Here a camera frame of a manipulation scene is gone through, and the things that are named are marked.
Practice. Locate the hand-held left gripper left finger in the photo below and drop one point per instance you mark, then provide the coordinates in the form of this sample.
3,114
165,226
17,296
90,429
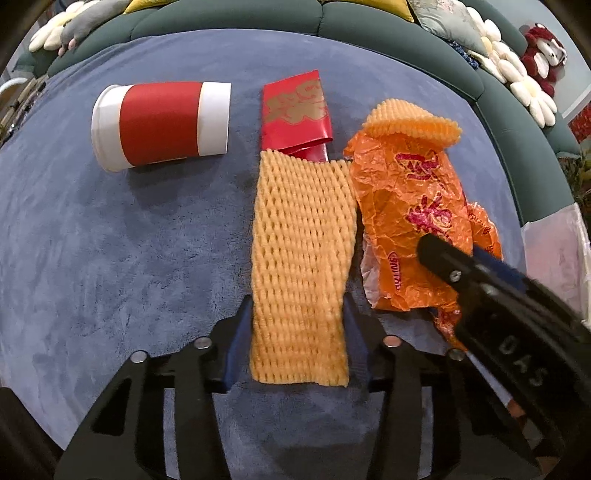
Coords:
238,341

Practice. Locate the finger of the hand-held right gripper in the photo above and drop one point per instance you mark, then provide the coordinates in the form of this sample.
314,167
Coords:
445,258
501,270

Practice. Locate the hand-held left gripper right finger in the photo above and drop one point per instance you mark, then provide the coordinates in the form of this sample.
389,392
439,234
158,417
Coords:
353,332

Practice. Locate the wastebasket with white plastic liner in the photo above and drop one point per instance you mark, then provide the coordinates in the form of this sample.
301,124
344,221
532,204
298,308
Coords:
558,249

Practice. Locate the orange plastic wrapper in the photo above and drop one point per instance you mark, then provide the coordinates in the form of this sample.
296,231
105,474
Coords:
406,194

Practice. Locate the orange foam fruit net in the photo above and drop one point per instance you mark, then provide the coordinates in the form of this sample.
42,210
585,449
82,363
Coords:
411,122
300,258

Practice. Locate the green potted plant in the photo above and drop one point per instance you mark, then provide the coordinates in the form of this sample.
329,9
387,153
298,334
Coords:
582,170

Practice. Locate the blue plush blanket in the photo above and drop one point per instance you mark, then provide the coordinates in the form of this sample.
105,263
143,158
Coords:
138,240

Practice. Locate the white flower cushion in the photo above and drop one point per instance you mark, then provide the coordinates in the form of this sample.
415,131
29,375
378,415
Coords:
501,60
51,30
535,101

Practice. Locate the blue knitted item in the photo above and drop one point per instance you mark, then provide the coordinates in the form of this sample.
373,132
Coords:
464,53

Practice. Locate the red envelope with gold print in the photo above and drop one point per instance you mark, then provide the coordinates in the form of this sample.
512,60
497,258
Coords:
295,115

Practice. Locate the red monkey plush toy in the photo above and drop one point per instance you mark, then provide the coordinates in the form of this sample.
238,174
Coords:
538,64

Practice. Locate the red and white paper cup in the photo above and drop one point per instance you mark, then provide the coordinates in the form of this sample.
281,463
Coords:
157,122

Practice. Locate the grey embroidered pillow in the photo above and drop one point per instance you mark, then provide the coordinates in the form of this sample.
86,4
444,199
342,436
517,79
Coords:
443,21

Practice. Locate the teal curved sofa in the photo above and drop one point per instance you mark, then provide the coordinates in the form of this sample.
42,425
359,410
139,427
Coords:
360,23

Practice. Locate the yellow embroidered pillow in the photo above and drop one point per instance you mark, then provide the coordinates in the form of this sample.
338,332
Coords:
143,4
392,9

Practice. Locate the dark metal tools pile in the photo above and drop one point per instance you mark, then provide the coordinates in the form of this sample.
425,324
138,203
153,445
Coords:
25,99

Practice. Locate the grey plush toy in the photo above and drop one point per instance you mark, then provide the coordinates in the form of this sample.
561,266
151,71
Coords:
85,23

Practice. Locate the red lattice wall panel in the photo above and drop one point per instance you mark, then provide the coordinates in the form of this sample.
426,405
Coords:
582,127

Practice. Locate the white round chair frame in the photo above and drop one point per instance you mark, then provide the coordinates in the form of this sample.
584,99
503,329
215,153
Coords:
9,85

